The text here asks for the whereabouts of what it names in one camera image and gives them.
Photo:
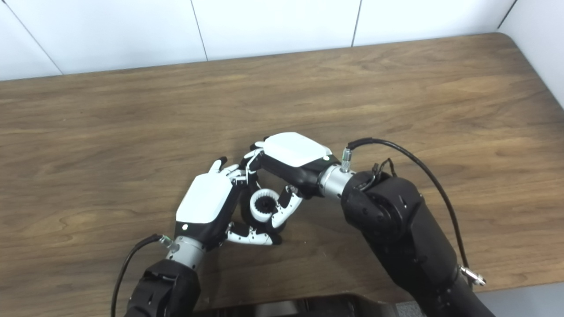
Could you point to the round black part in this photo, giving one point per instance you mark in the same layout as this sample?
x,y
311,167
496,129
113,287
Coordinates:
x,y
264,205

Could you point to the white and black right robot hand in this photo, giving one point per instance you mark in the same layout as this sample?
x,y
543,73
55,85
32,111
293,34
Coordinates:
x,y
295,149

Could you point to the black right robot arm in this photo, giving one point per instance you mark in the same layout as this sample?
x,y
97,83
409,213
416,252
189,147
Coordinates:
x,y
405,237

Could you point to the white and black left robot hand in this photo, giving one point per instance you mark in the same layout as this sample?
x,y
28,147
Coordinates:
x,y
205,200

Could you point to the black robot torso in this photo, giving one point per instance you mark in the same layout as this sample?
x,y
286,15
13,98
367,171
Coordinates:
x,y
308,307

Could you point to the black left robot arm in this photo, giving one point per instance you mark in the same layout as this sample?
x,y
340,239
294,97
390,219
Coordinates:
x,y
163,290

